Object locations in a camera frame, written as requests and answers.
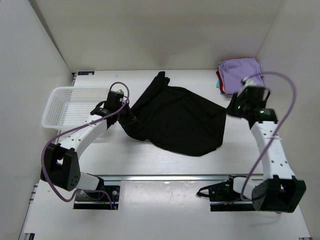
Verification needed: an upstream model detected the black t shirt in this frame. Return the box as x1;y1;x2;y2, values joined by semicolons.
118;71;227;157

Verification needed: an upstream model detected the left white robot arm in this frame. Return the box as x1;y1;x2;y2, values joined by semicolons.
40;90;125;199

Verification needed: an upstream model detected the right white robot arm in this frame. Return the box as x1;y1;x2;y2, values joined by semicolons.
224;85;306;213

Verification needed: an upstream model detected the purple folded t shirt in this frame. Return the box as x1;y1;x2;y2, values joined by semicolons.
217;58;265;95

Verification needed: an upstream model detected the teal folded t shirt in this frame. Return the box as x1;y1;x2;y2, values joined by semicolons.
216;79;223;91

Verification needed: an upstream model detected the red folded t shirt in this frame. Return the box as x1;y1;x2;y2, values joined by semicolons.
216;70;223;84

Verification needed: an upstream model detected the white plastic basket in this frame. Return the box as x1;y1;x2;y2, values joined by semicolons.
41;86;109;132

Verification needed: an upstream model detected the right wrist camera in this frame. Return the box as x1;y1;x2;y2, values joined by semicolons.
241;77;257;88

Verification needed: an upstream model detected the aluminium rail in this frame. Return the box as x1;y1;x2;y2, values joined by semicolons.
82;174;266;182

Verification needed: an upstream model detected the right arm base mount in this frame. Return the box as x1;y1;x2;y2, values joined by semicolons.
196;175;255;212

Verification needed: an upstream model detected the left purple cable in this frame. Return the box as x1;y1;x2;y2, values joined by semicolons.
40;81;131;210

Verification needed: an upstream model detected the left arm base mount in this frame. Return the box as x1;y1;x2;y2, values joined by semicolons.
73;181;121;211

